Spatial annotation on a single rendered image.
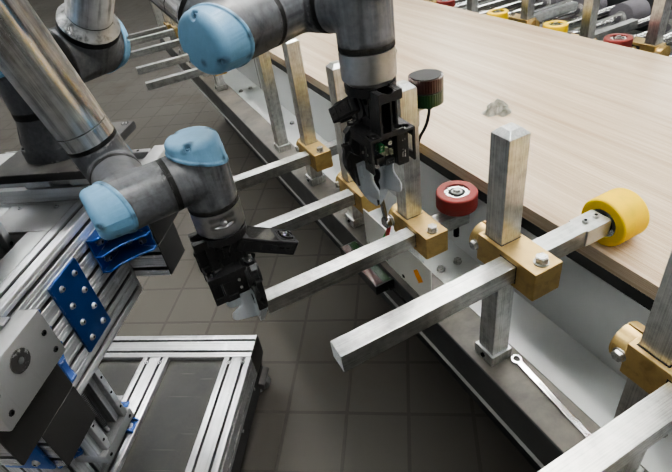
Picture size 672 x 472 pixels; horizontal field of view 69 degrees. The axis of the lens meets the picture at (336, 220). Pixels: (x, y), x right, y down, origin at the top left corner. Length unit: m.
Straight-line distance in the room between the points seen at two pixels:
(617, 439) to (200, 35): 0.59
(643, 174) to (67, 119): 0.97
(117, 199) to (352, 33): 0.35
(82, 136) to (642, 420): 0.74
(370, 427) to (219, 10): 1.37
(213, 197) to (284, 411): 1.18
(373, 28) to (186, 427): 1.25
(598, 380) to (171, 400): 1.17
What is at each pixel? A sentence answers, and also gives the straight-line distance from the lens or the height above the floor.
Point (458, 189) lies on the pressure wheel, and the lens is 0.97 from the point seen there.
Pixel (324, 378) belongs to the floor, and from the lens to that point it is 1.81.
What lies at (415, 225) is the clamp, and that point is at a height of 0.87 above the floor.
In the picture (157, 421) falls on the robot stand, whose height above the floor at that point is 0.21.
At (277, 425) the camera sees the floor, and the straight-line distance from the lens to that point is 1.75.
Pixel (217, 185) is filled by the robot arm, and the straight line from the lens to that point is 0.69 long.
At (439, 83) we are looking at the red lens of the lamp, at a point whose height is 1.13.
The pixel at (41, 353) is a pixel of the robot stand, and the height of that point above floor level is 0.94.
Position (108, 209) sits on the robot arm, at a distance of 0.67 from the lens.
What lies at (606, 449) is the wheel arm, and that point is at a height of 0.96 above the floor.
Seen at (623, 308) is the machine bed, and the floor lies 0.77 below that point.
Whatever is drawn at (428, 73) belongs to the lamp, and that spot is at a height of 1.14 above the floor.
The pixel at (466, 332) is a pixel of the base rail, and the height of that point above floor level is 0.70.
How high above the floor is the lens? 1.45
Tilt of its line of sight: 36 degrees down
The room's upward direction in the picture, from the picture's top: 10 degrees counter-clockwise
